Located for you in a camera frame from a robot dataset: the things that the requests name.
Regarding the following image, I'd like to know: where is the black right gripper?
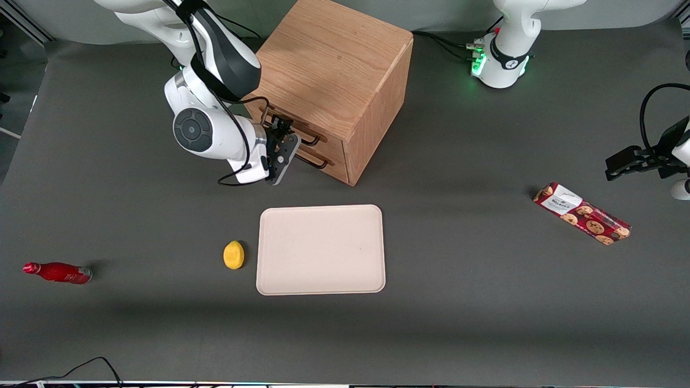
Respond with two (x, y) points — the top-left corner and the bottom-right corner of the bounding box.
(267, 116), (301, 186)

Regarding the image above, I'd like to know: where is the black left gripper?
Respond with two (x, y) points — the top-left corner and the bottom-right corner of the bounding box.
(604, 115), (690, 182)

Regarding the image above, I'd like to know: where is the black metal drawer handle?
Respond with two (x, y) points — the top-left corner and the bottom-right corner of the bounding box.
(260, 105), (328, 147)
(295, 148), (329, 170)

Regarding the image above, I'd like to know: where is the wooden drawer front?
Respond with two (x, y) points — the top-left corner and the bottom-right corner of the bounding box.
(294, 145), (352, 185)
(245, 97), (348, 165)

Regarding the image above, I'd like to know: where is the wooden drawer cabinet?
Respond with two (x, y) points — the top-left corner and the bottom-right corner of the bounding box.
(245, 0), (415, 187)

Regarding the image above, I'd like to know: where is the red cookie box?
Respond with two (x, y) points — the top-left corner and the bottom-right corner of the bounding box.
(533, 182), (632, 246)

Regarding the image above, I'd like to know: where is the beige rectangular tray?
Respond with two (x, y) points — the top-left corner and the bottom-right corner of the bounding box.
(256, 204), (387, 296)

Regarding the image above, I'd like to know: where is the yellow lemon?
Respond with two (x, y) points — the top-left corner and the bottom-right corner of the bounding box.
(223, 240), (245, 270)

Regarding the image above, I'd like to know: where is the red bottle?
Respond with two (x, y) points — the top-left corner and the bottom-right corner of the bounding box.
(23, 262), (93, 285)

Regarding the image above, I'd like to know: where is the black looped gripper cable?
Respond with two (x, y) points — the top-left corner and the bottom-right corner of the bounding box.
(639, 83), (690, 157)

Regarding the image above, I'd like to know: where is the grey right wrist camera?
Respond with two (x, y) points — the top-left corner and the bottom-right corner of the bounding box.
(235, 155), (269, 185)

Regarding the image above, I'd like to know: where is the thin black cable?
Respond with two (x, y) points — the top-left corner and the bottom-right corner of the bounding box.
(0, 356), (123, 387)

